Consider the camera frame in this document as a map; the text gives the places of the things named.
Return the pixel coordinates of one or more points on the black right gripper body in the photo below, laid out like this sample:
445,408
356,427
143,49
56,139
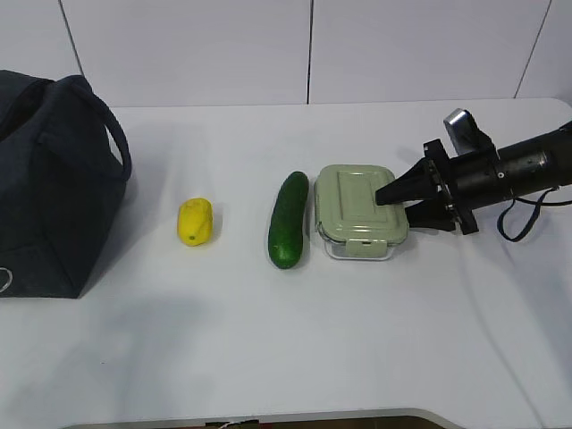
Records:
448,186

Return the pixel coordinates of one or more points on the dark blue lunch bag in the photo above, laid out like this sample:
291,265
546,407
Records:
65,165

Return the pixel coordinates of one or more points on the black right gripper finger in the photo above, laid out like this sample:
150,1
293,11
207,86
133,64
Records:
435,214
417,184

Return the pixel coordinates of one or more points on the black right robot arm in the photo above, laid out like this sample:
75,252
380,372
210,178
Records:
537,164

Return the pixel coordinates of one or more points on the green lidded glass container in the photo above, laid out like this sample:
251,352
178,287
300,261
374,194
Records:
347,218

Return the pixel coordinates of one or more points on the yellow lemon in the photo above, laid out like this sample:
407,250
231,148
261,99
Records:
195,222

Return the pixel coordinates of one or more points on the green cucumber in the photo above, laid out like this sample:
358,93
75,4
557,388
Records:
285,236

